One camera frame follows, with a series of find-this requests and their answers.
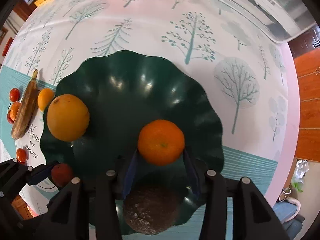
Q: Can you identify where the cherry tomato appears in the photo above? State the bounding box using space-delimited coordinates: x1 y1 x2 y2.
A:
16 148 27 164
9 88 20 102

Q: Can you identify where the red tomato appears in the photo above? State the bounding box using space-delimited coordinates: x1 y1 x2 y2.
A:
51 163 73 187

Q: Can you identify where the brown spotted banana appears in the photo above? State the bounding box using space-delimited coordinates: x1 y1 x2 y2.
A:
11 70 38 140

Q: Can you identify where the large yellow orange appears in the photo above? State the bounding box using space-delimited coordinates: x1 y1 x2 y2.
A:
47 94 90 142

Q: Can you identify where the small mandarin with stem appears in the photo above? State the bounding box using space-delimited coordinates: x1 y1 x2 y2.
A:
9 102 21 121

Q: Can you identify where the small yellow kumquat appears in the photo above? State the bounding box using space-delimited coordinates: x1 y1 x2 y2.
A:
37 88 54 112

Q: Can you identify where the dark avocado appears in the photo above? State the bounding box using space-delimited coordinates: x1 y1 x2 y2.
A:
123 188 182 235

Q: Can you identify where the large orange mandarin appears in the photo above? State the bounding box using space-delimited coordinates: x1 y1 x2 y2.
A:
137 120 185 166

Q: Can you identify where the blue cushion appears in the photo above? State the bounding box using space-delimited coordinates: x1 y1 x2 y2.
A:
273 197 305 239

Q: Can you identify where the plastic bag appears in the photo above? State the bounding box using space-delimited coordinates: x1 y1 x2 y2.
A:
291 159 309 192

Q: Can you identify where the dark green scalloped plate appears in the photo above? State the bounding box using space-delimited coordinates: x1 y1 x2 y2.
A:
40 50 224 235

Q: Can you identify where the tree pattern tablecloth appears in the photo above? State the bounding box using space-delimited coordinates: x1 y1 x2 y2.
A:
1 0 300 204

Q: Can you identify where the wooden cabinet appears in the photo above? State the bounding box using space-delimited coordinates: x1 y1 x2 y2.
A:
294 49 319 162

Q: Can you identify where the white plastic storage box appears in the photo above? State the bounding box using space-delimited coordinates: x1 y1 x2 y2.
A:
219 0 316 43

